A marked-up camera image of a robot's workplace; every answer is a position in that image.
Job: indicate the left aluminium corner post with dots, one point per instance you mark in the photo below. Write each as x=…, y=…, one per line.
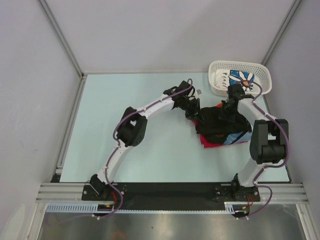
x=53, y=23

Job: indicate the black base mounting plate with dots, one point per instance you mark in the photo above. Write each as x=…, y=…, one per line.
x=172, y=196

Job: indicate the white daisy print t-shirt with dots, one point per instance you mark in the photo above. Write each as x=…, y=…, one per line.
x=223, y=78

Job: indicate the black printed t-shirt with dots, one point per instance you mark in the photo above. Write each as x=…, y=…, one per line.
x=210, y=118
x=229, y=139

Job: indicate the aluminium corner post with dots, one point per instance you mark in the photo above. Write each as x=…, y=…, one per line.
x=293, y=9
x=53, y=23

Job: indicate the aluminium frame rail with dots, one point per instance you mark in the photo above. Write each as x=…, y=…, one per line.
x=283, y=193

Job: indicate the red t-shirt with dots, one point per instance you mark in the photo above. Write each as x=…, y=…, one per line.
x=204, y=132

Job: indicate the white plastic basket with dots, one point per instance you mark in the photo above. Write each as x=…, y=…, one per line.
x=262, y=83

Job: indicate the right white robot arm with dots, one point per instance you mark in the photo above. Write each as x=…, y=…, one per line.
x=269, y=144

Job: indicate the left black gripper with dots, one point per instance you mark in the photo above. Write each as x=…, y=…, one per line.
x=195, y=110

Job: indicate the right aluminium corner post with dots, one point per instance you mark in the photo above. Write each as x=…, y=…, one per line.
x=293, y=9

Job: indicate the white slotted cable duct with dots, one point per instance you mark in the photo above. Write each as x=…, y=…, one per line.
x=103, y=208

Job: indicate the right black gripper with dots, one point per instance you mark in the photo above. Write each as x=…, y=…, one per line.
x=223, y=116

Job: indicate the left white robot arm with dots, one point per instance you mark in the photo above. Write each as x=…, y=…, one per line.
x=131, y=129

